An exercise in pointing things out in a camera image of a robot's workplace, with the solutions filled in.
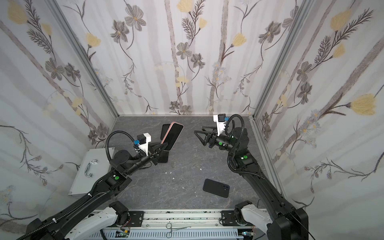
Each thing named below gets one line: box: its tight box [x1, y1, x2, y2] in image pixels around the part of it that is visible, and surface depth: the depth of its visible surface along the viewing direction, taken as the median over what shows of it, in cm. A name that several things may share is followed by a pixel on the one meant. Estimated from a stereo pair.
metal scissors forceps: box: [165, 222, 191, 239], surface depth 73 cm
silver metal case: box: [68, 147, 116, 197], surface depth 76 cm
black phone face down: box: [202, 178, 230, 198], surface depth 86 cm
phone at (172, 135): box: [161, 121, 184, 152], surface depth 66 cm
